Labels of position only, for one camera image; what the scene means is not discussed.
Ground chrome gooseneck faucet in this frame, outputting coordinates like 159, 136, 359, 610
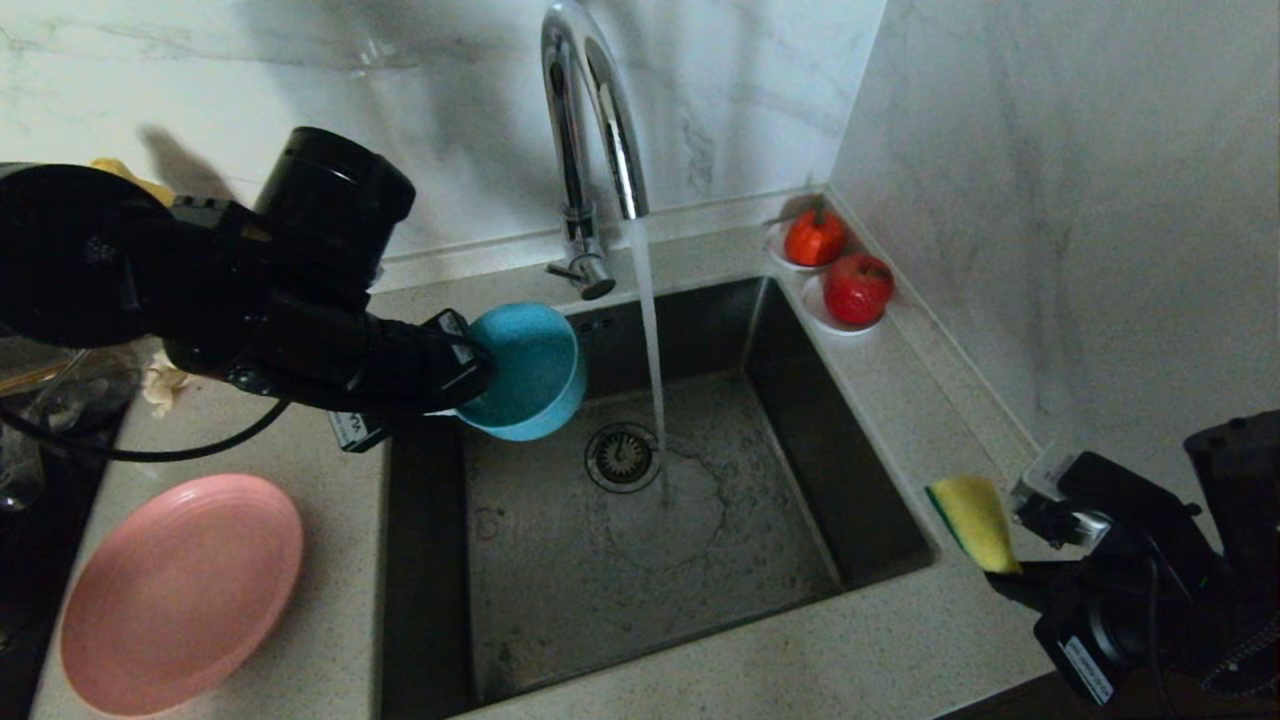
540, 0, 651, 301

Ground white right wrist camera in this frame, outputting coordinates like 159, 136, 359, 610
1010, 445, 1206, 556

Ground orange dish soap bottle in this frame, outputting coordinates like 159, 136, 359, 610
90, 158, 176, 206

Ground pink plate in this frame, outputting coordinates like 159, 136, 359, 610
60, 473, 304, 718

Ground small white dish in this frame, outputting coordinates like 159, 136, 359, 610
766, 220, 851, 273
802, 272, 889, 336

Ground red apple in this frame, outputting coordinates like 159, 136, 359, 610
823, 253, 896, 327

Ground round sink drain strainer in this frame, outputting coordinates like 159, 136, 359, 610
585, 422, 664, 495

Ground teal bowl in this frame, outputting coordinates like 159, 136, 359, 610
455, 303, 588, 442

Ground stainless steel sink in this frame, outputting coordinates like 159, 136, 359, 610
378, 275, 936, 720

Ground red tomato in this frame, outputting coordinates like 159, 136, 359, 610
785, 200, 849, 267

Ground yellow green sponge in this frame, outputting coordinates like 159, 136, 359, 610
925, 474, 1023, 576

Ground black stovetop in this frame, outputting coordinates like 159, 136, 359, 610
0, 430, 131, 720

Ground crumpled white cloth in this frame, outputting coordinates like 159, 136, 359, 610
142, 345, 191, 419

